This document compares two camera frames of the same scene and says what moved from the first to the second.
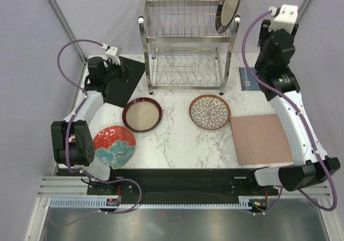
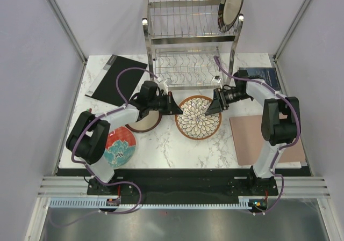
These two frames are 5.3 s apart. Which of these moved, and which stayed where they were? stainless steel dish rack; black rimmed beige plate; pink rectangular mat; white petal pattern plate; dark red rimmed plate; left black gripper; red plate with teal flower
Moved: white petal pattern plate; left black gripper; black rimmed beige plate
Stayed: red plate with teal flower; pink rectangular mat; dark red rimmed plate; stainless steel dish rack
